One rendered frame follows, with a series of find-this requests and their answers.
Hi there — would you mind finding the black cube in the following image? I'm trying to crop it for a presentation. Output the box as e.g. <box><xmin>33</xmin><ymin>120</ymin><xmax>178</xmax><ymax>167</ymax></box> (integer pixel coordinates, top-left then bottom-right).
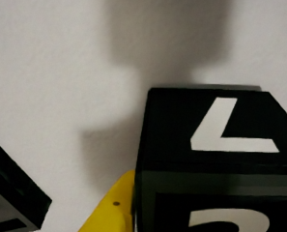
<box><xmin>134</xmin><ymin>87</ymin><xmax>287</xmax><ymax>232</ymax></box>

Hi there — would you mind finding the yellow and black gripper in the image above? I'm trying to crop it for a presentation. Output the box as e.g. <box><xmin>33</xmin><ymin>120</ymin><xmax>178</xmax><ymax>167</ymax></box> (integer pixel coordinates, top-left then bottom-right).
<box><xmin>77</xmin><ymin>170</ymin><xmax>136</xmax><ymax>232</ymax></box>

